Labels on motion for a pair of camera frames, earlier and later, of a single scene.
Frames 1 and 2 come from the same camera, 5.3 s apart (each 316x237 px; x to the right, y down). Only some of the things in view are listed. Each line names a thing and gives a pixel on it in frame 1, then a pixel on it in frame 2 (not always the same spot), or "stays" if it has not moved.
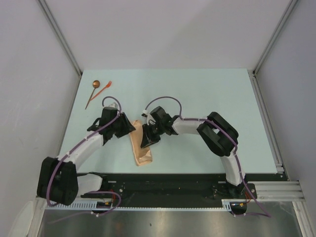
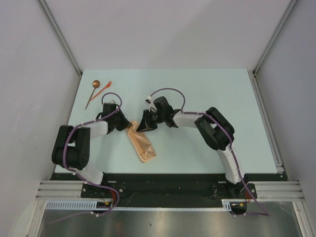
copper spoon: [96, 84] stays
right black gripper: [148, 138] -> [146, 124]
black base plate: [168, 189] stays
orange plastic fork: [108, 85] stays
